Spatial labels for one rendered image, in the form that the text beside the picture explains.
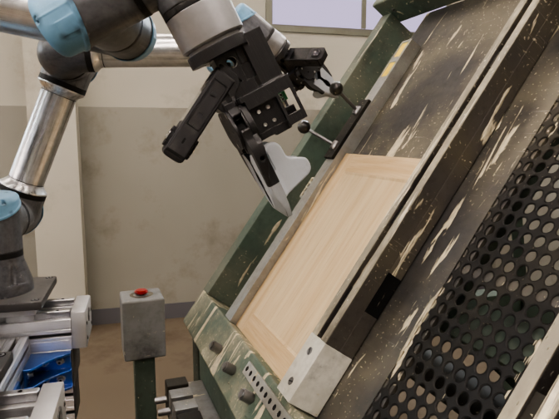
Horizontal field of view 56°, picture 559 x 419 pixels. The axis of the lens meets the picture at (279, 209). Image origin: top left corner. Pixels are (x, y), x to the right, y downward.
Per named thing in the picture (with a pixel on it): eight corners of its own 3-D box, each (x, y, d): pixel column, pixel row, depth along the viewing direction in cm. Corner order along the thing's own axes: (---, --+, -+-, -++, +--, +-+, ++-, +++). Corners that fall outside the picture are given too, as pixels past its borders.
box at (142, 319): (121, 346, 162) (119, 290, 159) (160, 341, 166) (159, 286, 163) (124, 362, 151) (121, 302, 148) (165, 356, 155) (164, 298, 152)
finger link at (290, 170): (330, 199, 61) (296, 128, 58) (287, 224, 60) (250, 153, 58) (322, 196, 64) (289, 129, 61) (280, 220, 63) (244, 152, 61)
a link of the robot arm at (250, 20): (220, 28, 138) (238, 2, 138) (252, 55, 142) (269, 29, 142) (225, 25, 131) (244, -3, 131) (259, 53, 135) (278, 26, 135)
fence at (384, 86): (236, 322, 147) (225, 315, 146) (411, 50, 155) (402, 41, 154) (240, 327, 143) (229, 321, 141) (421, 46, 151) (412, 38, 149)
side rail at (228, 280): (230, 304, 173) (203, 288, 169) (403, 36, 182) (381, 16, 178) (234, 310, 167) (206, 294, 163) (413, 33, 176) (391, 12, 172)
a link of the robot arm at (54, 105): (-32, 233, 126) (47, 19, 122) (-8, 223, 140) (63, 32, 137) (19, 250, 128) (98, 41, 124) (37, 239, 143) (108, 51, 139)
